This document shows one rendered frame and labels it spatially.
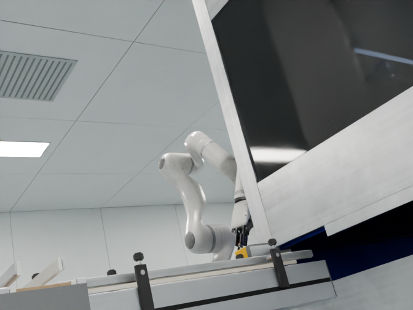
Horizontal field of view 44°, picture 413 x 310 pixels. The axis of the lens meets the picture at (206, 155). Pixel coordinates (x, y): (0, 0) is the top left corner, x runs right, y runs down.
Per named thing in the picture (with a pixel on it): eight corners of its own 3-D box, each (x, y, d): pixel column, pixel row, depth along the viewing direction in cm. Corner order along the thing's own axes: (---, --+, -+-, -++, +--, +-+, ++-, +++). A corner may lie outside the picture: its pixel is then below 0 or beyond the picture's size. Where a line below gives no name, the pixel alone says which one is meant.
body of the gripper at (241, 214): (260, 200, 194) (259, 227, 189) (244, 206, 202) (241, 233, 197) (245, 193, 191) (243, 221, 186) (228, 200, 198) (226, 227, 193)
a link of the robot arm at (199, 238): (230, 243, 213) (200, 246, 203) (215, 257, 220) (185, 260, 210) (192, 147, 237) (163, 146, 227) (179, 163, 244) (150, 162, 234)
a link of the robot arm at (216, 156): (217, 170, 227) (259, 206, 206) (196, 154, 216) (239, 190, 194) (230, 154, 227) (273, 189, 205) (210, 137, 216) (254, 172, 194)
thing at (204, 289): (299, 307, 136) (283, 250, 141) (341, 294, 124) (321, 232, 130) (42, 363, 96) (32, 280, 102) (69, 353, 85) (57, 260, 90)
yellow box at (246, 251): (275, 267, 141) (268, 242, 143) (255, 270, 136) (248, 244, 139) (259, 274, 146) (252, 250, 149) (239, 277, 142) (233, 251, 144)
